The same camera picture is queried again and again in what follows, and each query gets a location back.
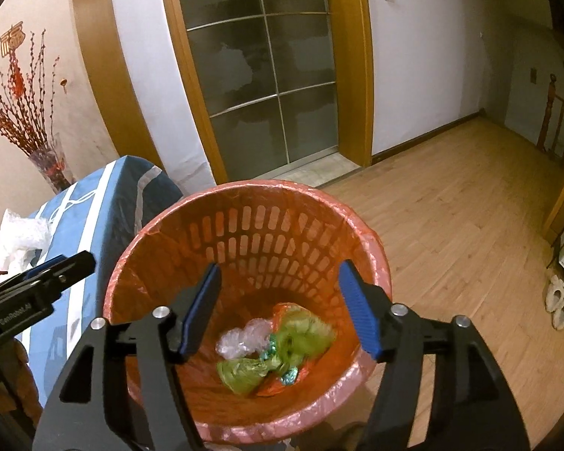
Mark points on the wooden shelf unit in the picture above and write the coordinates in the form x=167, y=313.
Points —
x=561, y=197

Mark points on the red decorative branches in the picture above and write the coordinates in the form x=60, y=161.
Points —
x=23, y=112

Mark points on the white lumpy object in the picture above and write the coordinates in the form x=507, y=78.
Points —
x=560, y=298

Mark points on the white plastic bag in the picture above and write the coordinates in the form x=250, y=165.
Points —
x=21, y=235

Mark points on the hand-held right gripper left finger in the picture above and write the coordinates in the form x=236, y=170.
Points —
x=199, y=310

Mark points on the wooden wall trim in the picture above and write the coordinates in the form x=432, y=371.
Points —
x=98, y=56

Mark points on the grey door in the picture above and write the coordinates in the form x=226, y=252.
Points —
x=521, y=108

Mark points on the blue white striped tablecloth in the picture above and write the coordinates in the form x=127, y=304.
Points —
x=103, y=197

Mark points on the slotted plastic waste basket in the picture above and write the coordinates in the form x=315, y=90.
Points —
x=263, y=239

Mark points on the frosted glass sliding door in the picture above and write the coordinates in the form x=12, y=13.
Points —
x=244, y=56

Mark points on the clear crumpled plastic wrap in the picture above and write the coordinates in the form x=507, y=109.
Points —
x=242, y=338

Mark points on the green plastic bag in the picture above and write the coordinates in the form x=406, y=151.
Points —
x=303, y=331

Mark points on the wooden table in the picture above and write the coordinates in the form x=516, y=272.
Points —
x=21, y=376

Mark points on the orange plastic bin liner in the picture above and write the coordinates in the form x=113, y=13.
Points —
x=136, y=256

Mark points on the glass vase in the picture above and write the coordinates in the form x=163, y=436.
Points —
x=51, y=164

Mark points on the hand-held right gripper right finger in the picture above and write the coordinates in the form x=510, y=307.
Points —
x=357, y=310

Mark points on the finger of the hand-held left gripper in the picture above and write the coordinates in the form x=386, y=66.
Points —
x=75, y=268
x=37, y=271

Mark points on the wooden stair railing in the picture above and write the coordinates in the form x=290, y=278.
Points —
x=547, y=112

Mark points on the wooden door frame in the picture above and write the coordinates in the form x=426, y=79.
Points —
x=357, y=56

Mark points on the red gold wall ornament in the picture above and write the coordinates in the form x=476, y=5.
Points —
x=11, y=40

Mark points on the teal foil wrapper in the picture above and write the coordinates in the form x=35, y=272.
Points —
x=273, y=344

